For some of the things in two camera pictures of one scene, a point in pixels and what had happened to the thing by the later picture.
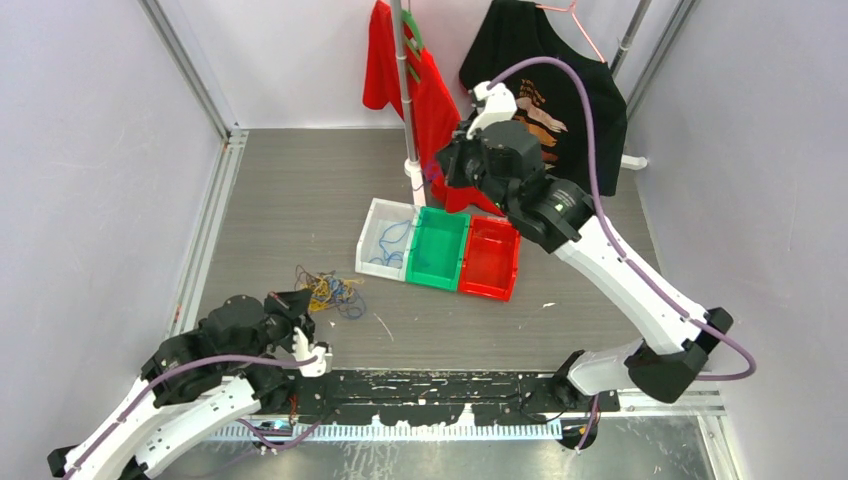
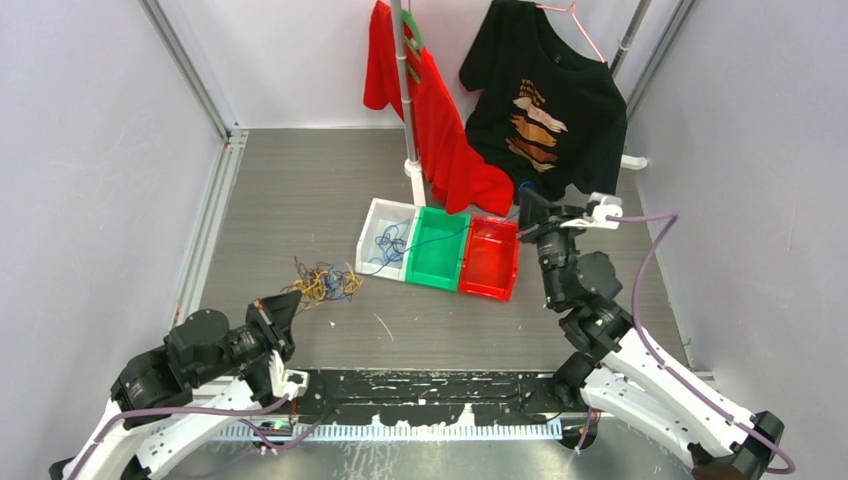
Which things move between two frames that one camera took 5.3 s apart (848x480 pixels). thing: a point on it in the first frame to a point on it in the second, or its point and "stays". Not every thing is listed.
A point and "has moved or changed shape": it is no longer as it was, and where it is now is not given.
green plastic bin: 437,248 stays
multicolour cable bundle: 332,291 has moved or changed shape
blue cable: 432,170 to 458,231
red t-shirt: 436,109 stays
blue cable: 393,233 stays
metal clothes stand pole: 412,165 stays
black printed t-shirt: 550,96 stays
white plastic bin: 386,239 stays
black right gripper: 450,157 to 536,210
